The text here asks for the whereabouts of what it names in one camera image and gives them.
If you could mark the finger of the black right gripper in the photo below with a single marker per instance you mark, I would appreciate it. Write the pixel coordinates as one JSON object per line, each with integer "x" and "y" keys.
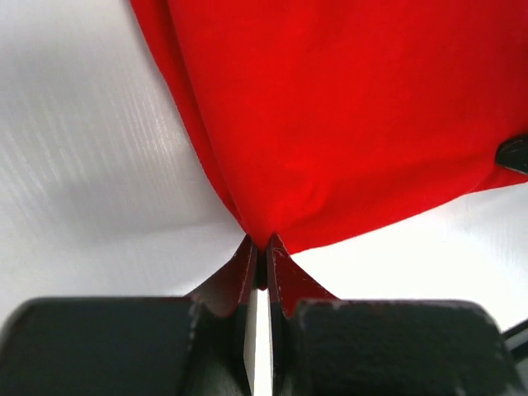
{"x": 513, "y": 154}

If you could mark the red t shirt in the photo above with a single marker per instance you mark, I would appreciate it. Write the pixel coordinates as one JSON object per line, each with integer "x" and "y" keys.
{"x": 324, "y": 120}

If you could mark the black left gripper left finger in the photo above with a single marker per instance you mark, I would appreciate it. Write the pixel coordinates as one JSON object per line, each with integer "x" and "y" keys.
{"x": 222, "y": 351}

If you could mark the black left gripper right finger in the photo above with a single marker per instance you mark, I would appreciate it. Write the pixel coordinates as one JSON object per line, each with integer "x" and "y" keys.
{"x": 287, "y": 285}

